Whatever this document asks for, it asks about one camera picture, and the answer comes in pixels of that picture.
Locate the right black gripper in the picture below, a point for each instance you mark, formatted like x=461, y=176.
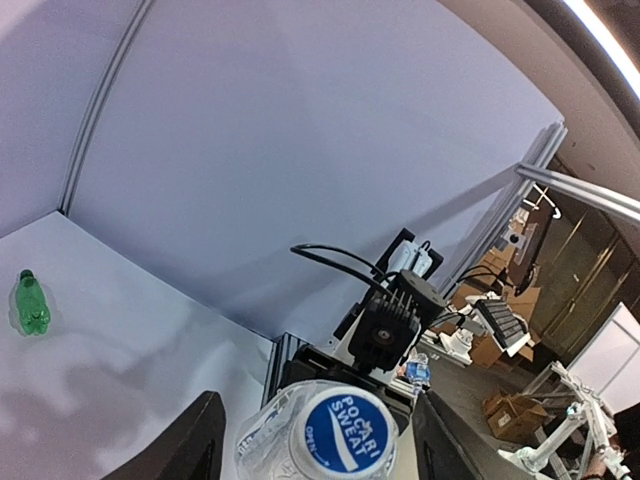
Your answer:
x=307, y=363

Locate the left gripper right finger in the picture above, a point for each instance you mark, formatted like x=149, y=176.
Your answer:
x=448, y=448

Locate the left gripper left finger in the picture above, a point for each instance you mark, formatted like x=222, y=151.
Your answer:
x=191, y=447

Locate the clear labelled water bottle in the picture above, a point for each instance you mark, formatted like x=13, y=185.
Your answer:
x=318, y=429

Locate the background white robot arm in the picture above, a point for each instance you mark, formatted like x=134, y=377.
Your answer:
x=588, y=409

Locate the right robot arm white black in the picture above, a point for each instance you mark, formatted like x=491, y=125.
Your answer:
x=405, y=265

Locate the small blue water bottle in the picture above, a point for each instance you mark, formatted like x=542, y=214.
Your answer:
x=418, y=373

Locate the green plastic bottle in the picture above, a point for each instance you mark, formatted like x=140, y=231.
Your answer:
x=33, y=311

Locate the cardboard box on floor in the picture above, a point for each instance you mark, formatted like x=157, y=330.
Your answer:
x=513, y=418

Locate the cardboard boxes pile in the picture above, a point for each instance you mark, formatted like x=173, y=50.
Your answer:
x=505, y=273

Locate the keyboard on white stand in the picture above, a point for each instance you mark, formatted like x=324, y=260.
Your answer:
x=484, y=315

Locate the aluminium overhead bar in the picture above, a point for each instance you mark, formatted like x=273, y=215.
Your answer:
x=604, y=199

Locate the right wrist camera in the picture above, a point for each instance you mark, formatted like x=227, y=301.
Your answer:
x=387, y=326

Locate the right aluminium wall post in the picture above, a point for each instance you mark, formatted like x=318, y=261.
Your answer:
x=97, y=103

